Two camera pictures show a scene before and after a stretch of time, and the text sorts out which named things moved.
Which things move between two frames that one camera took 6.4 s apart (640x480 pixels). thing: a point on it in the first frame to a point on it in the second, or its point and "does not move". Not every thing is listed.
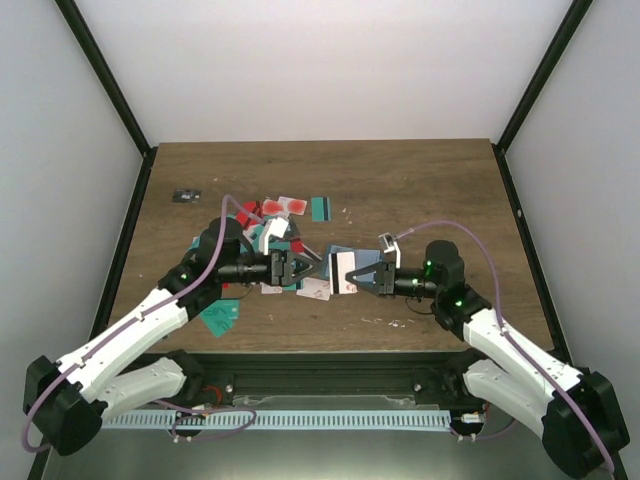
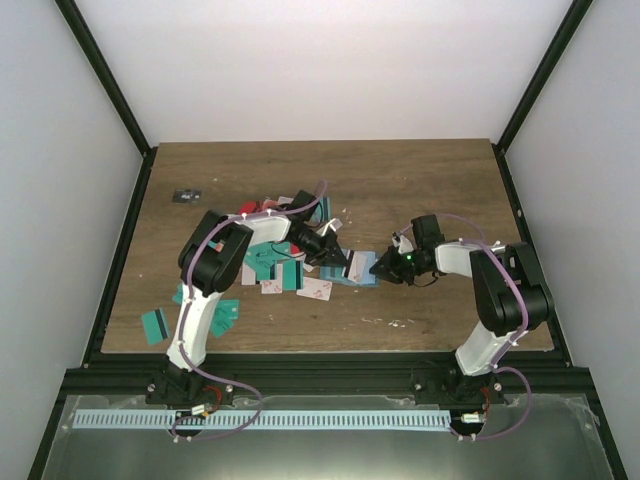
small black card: [187, 196] does not move
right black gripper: [385, 275] to [390, 270]
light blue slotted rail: [280, 419] does not move
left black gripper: [282, 272] to [328, 248]
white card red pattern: [315, 288] does not move
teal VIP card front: [221, 315] does not move
